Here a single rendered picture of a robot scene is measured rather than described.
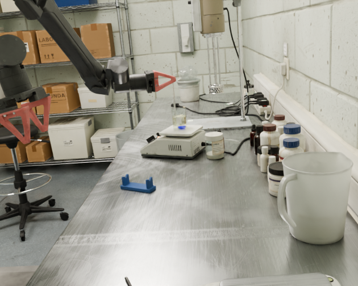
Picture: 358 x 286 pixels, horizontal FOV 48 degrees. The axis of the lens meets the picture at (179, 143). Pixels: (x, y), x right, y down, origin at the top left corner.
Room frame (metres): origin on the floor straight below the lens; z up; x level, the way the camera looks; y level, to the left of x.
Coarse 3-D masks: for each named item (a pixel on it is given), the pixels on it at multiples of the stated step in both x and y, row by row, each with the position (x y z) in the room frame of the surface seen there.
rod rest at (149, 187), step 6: (126, 174) 1.07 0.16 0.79; (126, 180) 1.06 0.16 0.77; (150, 180) 1.02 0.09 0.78; (120, 186) 1.05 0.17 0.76; (126, 186) 1.04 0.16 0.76; (132, 186) 1.04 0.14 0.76; (138, 186) 1.04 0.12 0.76; (144, 186) 1.03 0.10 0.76; (150, 186) 1.02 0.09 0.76; (150, 192) 1.01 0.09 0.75
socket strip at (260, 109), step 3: (252, 99) 2.11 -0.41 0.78; (255, 99) 2.03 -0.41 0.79; (252, 102) 2.11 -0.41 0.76; (255, 102) 1.98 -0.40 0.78; (255, 105) 1.98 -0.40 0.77; (258, 105) 1.89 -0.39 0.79; (258, 108) 1.87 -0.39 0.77; (261, 108) 1.83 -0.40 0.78; (264, 108) 1.83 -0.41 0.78; (267, 108) 1.83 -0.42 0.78; (270, 108) 1.83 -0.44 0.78; (258, 111) 1.87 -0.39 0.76; (261, 111) 1.83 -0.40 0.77; (267, 111) 1.83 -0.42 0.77; (270, 111) 1.83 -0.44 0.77; (261, 114) 1.83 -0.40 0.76; (264, 114) 1.83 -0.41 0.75; (267, 114) 1.83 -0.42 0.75
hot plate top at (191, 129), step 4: (168, 128) 1.36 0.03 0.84; (172, 128) 1.36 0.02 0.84; (188, 128) 1.34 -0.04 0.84; (192, 128) 1.33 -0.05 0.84; (196, 128) 1.33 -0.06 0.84; (200, 128) 1.33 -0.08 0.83; (160, 132) 1.31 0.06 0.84; (164, 132) 1.31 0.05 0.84; (168, 132) 1.30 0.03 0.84; (172, 132) 1.30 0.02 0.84; (176, 132) 1.30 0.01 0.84; (180, 132) 1.29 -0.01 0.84; (184, 132) 1.29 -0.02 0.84; (188, 132) 1.28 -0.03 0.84; (192, 132) 1.28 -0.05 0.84; (196, 132) 1.30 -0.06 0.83
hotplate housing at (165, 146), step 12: (204, 132) 1.36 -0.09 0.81; (156, 144) 1.31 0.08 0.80; (168, 144) 1.29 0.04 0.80; (180, 144) 1.27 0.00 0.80; (192, 144) 1.26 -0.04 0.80; (204, 144) 1.32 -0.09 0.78; (156, 156) 1.31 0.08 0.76; (168, 156) 1.29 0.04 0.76; (180, 156) 1.28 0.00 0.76; (192, 156) 1.26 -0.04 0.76
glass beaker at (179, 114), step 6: (174, 108) 1.32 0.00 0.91; (180, 108) 1.32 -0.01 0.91; (174, 114) 1.32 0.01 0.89; (180, 114) 1.32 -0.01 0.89; (174, 120) 1.33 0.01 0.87; (180, 120) 1.32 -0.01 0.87; (186, 120) 1.34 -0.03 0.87; (174, 126) 1.33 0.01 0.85; (180, 126) 1.32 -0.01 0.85; (186, 126) 1.33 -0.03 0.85
